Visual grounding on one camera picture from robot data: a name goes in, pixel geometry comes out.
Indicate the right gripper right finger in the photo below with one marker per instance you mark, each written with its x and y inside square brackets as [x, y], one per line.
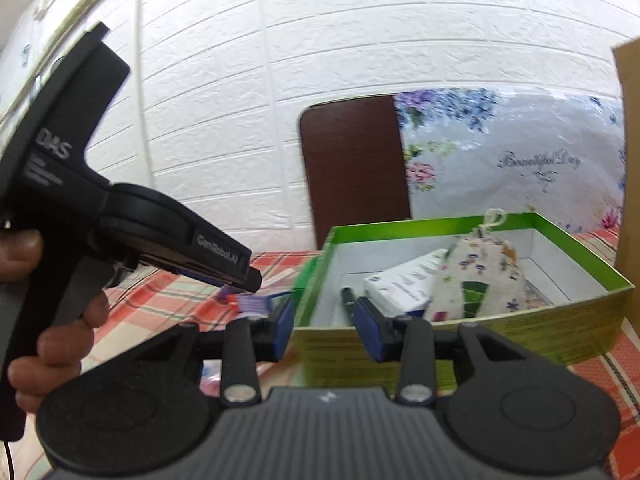
[406, 340]

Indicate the brown cardboard panel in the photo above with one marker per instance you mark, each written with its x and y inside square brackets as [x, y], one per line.
[627, 63]

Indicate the person left hand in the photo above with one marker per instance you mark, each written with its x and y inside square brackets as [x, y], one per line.
[60, 349]

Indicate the green cardboard box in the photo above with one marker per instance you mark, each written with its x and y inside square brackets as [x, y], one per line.
[575, 299]

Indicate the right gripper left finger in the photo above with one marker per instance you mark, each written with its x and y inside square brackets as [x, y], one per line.
[248, 341]

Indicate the white medicine box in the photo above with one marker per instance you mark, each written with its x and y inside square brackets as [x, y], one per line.
[405, 289]

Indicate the white patterned drawstring pouch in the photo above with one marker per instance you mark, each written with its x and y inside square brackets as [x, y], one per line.
[480, 275]

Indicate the plaid bed sheet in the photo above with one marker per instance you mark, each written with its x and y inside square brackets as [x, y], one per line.
[151, 300]

